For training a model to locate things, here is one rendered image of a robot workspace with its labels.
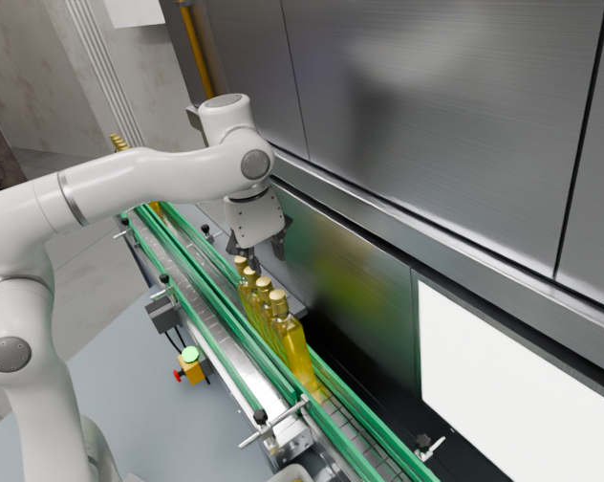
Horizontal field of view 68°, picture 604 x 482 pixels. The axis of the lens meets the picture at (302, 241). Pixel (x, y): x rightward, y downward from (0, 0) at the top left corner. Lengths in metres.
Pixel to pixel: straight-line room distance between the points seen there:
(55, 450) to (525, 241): 0.85
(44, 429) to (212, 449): 0.63
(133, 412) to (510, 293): 1.33
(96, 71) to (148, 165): 4.39
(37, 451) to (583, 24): 0.99
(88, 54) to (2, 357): 4.42
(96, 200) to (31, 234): 0.10
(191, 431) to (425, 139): 1.19
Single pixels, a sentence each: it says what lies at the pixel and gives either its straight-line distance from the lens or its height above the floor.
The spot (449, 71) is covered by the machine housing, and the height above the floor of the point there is 1.79.
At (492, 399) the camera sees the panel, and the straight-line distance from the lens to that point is 0.77.
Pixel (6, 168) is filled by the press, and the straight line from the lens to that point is 5.84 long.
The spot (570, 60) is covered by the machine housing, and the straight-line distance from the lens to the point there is 0.48.
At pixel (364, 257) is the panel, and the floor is 1.45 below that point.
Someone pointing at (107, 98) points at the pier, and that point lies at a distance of 5.13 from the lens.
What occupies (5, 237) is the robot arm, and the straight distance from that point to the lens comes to 0.75.
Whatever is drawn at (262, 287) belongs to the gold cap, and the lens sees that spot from 0.98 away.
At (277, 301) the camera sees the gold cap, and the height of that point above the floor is 1.33.
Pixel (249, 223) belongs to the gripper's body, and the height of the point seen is 1.54.
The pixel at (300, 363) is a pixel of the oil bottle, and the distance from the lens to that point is 1.07.
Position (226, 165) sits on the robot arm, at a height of 1.69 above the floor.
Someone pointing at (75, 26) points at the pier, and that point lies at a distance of 5.03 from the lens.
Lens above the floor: 1.95
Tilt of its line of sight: 35 degrees down
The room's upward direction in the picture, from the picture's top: 12 degrees counter-clockwise
